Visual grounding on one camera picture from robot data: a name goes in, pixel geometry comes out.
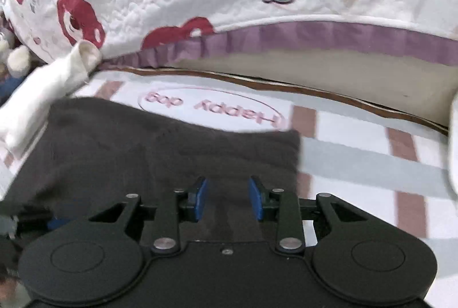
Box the dark brown knit sweater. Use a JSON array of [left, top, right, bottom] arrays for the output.
[[5, 98, 301, 241]]

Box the checkered plush dog blanket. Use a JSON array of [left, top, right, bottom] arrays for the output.
[[1, 71, 457, 307]]

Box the folded white fleece garment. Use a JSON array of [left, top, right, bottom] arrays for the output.
[[1, 40, 102, 158]]

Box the beige mattress side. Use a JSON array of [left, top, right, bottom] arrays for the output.
[[173, 50, 457, 126]]

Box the white plush toy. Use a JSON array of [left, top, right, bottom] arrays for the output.
[[0, 27, 31, 80]]

